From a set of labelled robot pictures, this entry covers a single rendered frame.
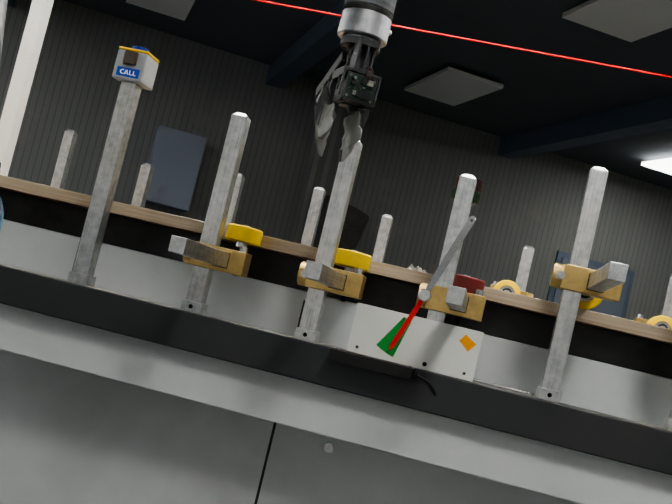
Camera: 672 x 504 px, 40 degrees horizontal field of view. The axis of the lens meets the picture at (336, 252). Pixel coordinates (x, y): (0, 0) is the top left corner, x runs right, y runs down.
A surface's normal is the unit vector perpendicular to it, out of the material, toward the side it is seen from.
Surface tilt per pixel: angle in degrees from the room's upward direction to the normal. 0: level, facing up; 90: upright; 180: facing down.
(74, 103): 90
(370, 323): 90
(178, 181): 90
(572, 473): 90
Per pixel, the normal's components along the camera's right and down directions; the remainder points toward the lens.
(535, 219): 0.28, 0.00
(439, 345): -0.15, -0.10
